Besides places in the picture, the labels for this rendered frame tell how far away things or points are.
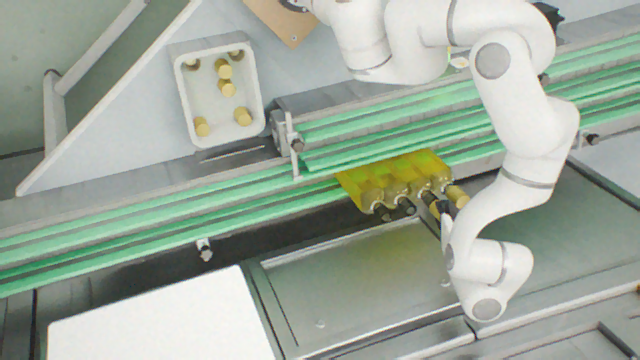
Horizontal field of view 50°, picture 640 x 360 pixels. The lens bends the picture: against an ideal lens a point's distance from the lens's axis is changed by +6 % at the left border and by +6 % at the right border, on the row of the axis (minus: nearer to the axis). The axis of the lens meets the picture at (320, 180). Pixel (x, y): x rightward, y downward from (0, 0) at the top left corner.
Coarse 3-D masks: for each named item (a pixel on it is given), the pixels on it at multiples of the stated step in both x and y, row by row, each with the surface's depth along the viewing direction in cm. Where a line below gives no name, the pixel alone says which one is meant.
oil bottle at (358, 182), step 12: (360, 168) 152; (348, 180) 149; (360, 180) 147; (372, 180) 147; (348, 192) 152; (360, 192) 144; (372, 192) 143; (384, 192) 144; (360, 204) 145; (384, 204) 144
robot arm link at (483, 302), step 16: (512, 256) 111; (528, 256) 111; (512, 272) 110; (528, 272) 111; (464, 288) 116; (480, 288) 114; (496, 288) 113; (512, 288) 112; (464, 304) 115; (480, 304) 114; (496, 304) 114; (480, 320) 116
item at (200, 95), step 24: (216, 48) 140; (240, 48) 142; (192, 72) 148; (216, 72) 150; (240, 72) 152; (192, 96) 151; (216, 96) 153; (240, 96) 155; (192, 120) 146; (216, 120) 156; (264, 120) 152; (216, 144) 151
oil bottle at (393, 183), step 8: (384, 160) 154; (368, 168) 152; (376, 168) 152; (384, 168) 151; (392, 168) 151; (376, 176) 149; (384, 176) 148; (392, 176) 148; (400, 176) 148; (384, 184) 146; (392, 184) 145; (400, 184) 145; (392, 192) 144; (400, 192) 144; (408, 192) 145; (392, 200) 144
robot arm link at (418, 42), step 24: (408, 0) 109; (432, 0) 106; (384, 24) 112; (408, 24) 108; (432, 24) 106; (408, 48) 111; (432, 48) 111; (360, 72) 121; (384, 72) 119; (408, 72) 115; (432, 72) 114
